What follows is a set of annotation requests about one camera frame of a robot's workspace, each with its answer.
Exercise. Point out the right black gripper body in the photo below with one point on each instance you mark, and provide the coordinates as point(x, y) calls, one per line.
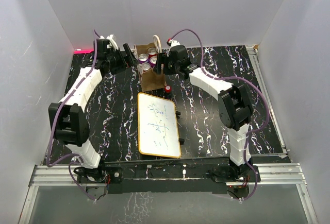
point(170, 67)

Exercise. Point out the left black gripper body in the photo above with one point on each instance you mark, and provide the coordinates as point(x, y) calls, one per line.
point(117, 61)

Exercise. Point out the brown canvas bag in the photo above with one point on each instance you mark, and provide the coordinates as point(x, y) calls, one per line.
point(149, 80)

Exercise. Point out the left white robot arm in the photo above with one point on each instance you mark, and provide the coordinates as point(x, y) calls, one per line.
point(67, 117)

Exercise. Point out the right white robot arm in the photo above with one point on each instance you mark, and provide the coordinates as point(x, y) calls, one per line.
point(234, 105)

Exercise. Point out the purple can middle right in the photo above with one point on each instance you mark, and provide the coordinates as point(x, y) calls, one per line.
point(153, 61)

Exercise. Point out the red can back right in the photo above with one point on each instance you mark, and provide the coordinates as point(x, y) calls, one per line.
point(152, 52)

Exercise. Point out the purple can back left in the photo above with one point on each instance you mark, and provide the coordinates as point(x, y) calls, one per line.
point(142, 58)

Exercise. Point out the pink tape strip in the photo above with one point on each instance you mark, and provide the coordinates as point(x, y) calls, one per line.
point(83, 51)

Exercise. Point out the black board clip upper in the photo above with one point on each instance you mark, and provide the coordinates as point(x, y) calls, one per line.
point(178, 113)

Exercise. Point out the black board clip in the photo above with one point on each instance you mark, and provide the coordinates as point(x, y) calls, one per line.
point(178, 113)
point(181, 141)

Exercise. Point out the white dry-erase board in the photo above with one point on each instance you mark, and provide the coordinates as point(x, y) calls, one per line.
point(157, 127)

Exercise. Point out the black board clip lower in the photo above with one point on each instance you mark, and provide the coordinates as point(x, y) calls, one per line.
point(181, 141)

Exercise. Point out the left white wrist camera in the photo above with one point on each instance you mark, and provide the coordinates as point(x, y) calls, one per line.
point(111, 42)

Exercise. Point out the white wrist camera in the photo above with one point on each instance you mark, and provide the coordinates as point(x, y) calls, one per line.
point(172, 43)
point(111, 42)

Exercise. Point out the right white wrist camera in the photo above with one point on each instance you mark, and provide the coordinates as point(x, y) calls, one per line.
point(172, 43)

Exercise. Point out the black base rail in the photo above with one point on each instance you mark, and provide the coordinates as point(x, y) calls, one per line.
point(213, 174)

